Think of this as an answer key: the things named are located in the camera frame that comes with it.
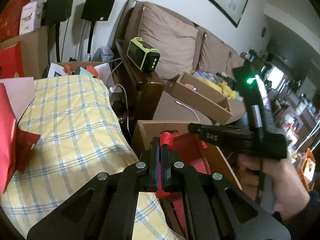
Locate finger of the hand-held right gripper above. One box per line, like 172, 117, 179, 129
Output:
188, 122, 206, 142

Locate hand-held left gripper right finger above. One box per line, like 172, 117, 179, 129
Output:
160, 144, 292, 240

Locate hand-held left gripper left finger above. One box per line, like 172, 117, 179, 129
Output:
27, 136, 160, 240

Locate dark red paper gift bag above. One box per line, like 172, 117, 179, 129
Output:
156, 131, 213, 201

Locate large cardboard box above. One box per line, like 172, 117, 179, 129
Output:
132, 120, 243, 238

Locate large red ribbon-handled gift bag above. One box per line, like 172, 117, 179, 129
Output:
0, 82, 42, 195

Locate person's right forearm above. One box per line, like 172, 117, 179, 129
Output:
274, 190, 320, 232

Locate person's right hand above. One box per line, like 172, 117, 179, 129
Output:
236, 152, 311, 225

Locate brown sofa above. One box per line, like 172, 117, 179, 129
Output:
111, 0, 251, 131

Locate shallow cardboard tray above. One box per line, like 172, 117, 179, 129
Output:
171, 71, 233, 126

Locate pile of assorted household clutter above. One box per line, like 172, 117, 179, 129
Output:
270, 90, 320, 153

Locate yellow cloth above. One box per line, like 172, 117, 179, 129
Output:
217, 81, 237, 101

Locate pile of colourful packets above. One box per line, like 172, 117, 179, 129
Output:
190, 69, 221, 86

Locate black cloth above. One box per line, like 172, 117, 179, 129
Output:
216, 72, 237, 85

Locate dark wooden side table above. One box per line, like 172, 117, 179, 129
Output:
111, 40, 166, 141

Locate beige sofa cushion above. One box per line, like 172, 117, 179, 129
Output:
199, 31, 232, 77
137, 1, 201, 81
226, 50, 247, 73

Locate yellow plaid tablecloth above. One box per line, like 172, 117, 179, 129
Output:
0, 75, 186, 240

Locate white power adapter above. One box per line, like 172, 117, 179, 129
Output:
109, 85, 126, 98

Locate green black portable device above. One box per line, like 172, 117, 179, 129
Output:
126, 37, 161, 73

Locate cardboard box of clutter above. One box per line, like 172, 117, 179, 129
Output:
42, 60, 112, 81

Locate black speaker stand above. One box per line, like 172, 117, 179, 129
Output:
54, 21, 63, 63
86, 20, 97, 61

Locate white printed carton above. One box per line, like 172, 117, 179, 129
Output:
47, 62, 67, 78

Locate black speaker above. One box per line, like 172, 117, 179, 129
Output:
80, 0, 118, 22
44, 0, 77, 26

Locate brown cardboard carton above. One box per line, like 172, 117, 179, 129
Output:
0, 25, 51, 79

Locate red box black oval label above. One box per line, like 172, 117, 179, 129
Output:
0, 41, 26, 79

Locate white pink tissue pack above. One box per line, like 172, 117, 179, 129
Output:
19, 1, 43, 36

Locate red gold printed gift box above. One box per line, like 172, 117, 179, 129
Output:
0, 0, 31, 43

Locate white cable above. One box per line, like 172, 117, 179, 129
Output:
175, 101, 201, 122

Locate brown bag orange handles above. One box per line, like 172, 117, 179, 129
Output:
299, 147, 319, 191

